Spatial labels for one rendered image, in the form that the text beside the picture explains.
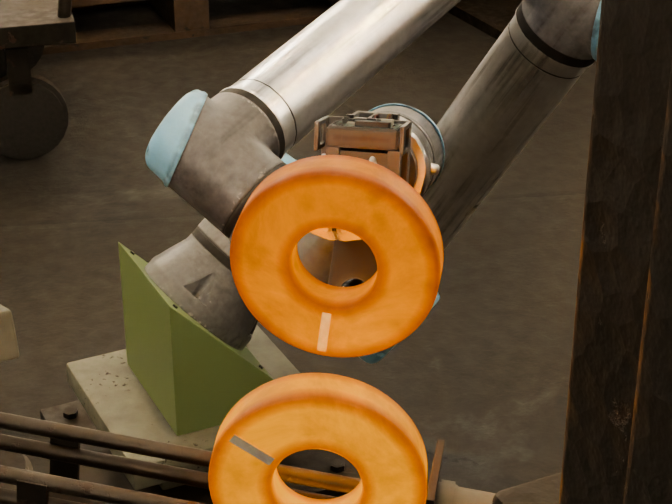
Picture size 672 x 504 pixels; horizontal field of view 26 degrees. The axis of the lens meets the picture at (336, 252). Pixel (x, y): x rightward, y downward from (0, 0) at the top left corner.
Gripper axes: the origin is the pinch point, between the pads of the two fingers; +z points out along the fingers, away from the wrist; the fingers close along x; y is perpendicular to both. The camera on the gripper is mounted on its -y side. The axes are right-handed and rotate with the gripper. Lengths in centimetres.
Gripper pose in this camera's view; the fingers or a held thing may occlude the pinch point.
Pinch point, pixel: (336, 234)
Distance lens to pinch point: 105.4
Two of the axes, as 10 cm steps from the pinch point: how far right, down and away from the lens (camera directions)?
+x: 9.9, 0.7, -1.5
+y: 0.4, -9.8, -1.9
